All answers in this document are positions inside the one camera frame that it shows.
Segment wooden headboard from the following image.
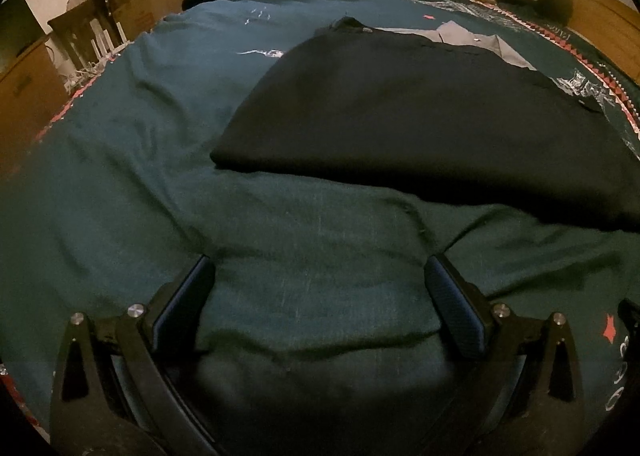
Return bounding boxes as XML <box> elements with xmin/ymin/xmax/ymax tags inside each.
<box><xmin>570</xmin><ymin>0</ymin><xmax>640</xmax><ymax>54</ymax></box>

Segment black monitor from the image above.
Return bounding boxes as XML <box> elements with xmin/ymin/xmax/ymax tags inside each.
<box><xmin>0</xmin><ymin>0</ymin><xmax>47</xmax><ymax>60</ymax></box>

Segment black pants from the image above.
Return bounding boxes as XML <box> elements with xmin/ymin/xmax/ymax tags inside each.
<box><xmin>209</xmin><ymin>15</ymin><xmax>640</xmax><ymax>233</ymax></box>

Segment wooden dresser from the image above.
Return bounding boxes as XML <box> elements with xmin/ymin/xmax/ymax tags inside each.
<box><xmin>0</xmin><ymin>36</ymin><xmax>68</xmax><ymax>172</ymax></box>

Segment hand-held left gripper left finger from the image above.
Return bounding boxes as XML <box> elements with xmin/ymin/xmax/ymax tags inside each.
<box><xmin>50</xmin><ymin>254</ymin><xmax>221</xmax><ymax>456</ymax></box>

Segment dark wooden chair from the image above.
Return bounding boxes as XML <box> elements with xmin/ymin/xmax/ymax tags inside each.
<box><xmin>46</xmin><ymin>0</ymin><xmax>128</xmax><ymax>68</ymax></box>

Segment white cables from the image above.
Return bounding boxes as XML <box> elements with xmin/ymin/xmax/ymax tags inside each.
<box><xmin>64</xmin><ymin>54</ymin><xmax>112</xmax><ymax>88</ymax></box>

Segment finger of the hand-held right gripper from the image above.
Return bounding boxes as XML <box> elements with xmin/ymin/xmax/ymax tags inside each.
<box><xmin>617</xmin><ymin>298</ymin><xmax>640</xmax><ymax>338</ymax></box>

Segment green patterned blanket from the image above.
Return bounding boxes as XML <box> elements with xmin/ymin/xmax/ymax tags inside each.
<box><xmin>0</xmin><ymin>0</ymin><xmax>640</xmax><ymax>456</ymax></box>

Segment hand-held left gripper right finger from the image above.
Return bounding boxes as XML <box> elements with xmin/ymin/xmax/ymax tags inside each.
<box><xmin>420</xmin><ymin>254</ymin><xmax>587</xmax><ymax>456</ymax></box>

